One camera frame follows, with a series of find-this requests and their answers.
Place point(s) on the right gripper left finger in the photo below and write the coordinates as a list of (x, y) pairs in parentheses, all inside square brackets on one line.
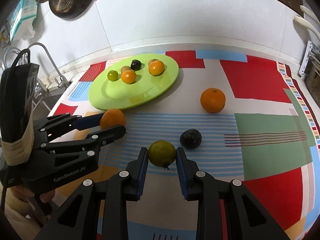
[(78, 216)]

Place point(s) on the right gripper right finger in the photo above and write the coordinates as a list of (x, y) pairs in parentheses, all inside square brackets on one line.
[(226, 210)]

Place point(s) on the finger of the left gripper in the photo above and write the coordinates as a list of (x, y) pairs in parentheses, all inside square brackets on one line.
[(61, 124), (93, 142)]

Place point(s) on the large orange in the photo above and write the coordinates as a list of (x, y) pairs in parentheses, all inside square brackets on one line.
[(213, 100), (111, 118)]

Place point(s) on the green fruit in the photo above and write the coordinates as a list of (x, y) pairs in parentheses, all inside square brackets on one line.
[(162, 154), (112, 75)]

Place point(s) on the small orange kumquat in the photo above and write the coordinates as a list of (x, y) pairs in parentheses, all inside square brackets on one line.
[(129, 77), (156, 68)]

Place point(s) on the tan round fruit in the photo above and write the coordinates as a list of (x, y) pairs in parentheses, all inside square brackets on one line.
[(125, 68)]

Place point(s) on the dark plum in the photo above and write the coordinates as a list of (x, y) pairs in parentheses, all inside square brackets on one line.
[(136, 65), (191, 139)]

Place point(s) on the person's left hand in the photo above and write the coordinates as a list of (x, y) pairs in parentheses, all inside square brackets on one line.
[(22, 193)]

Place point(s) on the large chrome faucet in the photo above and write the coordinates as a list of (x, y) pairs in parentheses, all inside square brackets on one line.
[(10, 53)]

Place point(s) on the colourful patterned tablecloth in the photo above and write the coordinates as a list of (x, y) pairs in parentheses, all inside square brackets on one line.
[(237, 116)]

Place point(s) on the teal white box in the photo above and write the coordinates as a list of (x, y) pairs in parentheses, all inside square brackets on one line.
[(21, 22)]

